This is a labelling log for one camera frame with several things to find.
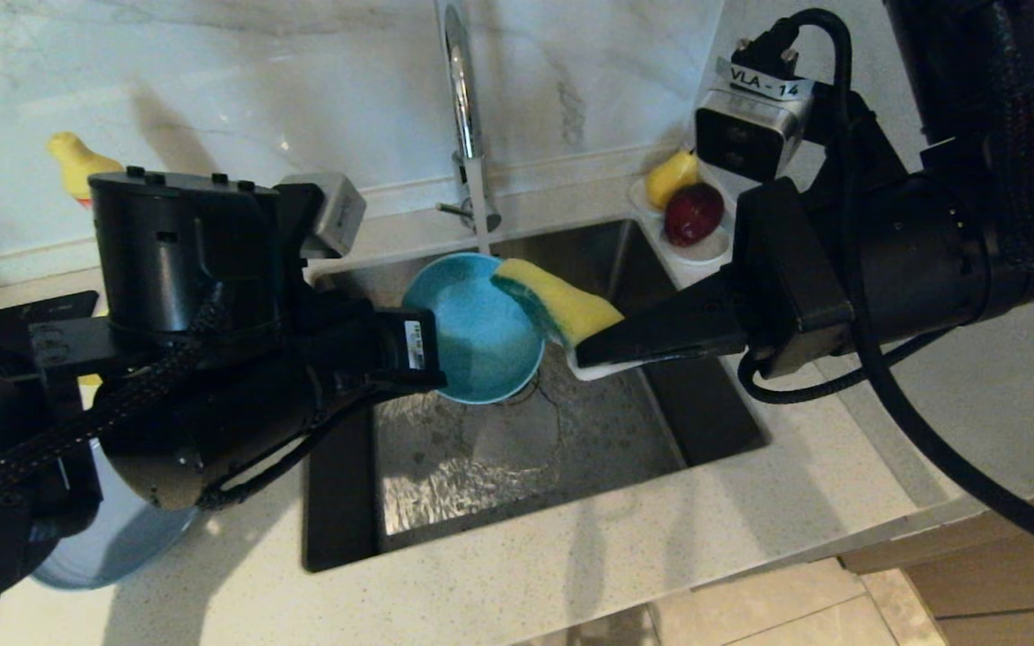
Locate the blue-grey plate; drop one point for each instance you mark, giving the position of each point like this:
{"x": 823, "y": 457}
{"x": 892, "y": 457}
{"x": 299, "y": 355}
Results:
{"x": 122, "y": 547}

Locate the yellow sponge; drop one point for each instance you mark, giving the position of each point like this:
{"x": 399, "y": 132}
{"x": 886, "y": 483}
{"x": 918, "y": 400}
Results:
{"x": 562, "y": 301}

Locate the dark red apple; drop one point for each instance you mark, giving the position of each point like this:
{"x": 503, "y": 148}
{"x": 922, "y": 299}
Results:
{"x": 692, "y": 215}

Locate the chrome faucet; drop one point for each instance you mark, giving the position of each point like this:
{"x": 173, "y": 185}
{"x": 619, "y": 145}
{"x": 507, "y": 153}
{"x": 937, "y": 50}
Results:
{"x": 463, "y": 90}

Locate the small white dish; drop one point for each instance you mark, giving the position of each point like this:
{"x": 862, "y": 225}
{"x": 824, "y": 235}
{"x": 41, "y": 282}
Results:
{"x": 696, "y": 255}

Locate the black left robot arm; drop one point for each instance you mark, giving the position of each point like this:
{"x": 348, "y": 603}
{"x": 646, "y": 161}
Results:
{"x": 176, "y": 251}

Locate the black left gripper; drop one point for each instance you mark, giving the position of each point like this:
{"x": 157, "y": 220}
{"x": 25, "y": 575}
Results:
{"x": 405, "y": 350}

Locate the white orange dish soap bottle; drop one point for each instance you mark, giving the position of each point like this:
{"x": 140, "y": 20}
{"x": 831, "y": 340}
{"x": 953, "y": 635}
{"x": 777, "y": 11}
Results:
{"x": 77, "y": 161}

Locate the round metal sink drain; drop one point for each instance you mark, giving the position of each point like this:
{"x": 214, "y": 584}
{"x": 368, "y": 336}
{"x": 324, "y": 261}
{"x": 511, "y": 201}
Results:
{"x": 530, "y": 392}

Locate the wooden cabinet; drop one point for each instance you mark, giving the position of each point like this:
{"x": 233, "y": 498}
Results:
{"x": 1002, "y": 583}

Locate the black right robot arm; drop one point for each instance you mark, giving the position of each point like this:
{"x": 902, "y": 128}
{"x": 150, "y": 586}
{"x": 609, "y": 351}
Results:
{"x": 930, "y": 251}

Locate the yellow pear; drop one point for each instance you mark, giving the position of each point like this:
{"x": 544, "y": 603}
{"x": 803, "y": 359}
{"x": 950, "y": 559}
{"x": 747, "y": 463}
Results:
{"x": 668, "y": 179}

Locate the teal plastic bowl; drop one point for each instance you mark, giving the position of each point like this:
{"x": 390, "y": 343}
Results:
{"x": 481, "y": 332}

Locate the stainless steel sink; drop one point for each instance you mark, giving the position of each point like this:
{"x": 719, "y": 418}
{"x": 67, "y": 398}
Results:
{"x": 481, "y": 467}

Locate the running water stream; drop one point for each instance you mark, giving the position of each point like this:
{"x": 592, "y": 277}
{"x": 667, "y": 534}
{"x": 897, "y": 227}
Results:
{"x": 479, "y": 206}

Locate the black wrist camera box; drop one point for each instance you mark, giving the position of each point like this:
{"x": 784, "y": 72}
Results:
{"x": 333, "y": 211}

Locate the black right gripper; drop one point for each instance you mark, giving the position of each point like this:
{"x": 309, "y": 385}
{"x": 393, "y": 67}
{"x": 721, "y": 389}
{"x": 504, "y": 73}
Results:
{"x": 791, "y": 269}

